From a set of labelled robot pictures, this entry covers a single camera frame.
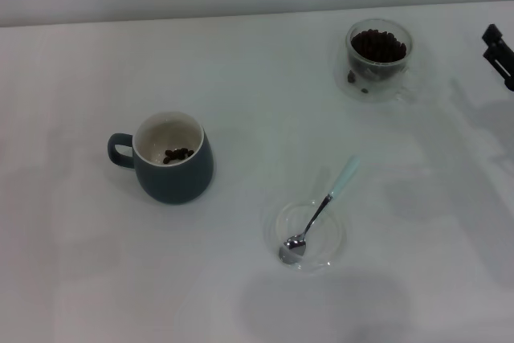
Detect metal spoon light blue handle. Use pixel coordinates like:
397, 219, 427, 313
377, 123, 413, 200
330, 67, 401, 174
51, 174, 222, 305
278, 154, 361, 266

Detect clear glass saucer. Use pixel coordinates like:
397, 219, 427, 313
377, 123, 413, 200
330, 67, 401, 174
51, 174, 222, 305
263, 198, 347, 274

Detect dark blue-grey ceramic mug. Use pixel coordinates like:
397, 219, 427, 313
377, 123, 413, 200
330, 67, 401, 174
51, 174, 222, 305
107, 111, 215, 206

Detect coffee beans in glass cup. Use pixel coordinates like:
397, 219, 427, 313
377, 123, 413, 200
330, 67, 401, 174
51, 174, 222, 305
350, 28, 408, 79

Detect clear double-walled glass cup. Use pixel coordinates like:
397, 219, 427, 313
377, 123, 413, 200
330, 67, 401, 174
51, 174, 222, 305
335, 18, 421, 104

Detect coffee beans in mug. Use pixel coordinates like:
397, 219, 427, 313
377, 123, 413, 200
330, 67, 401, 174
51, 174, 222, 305
162, 147, 196, 165

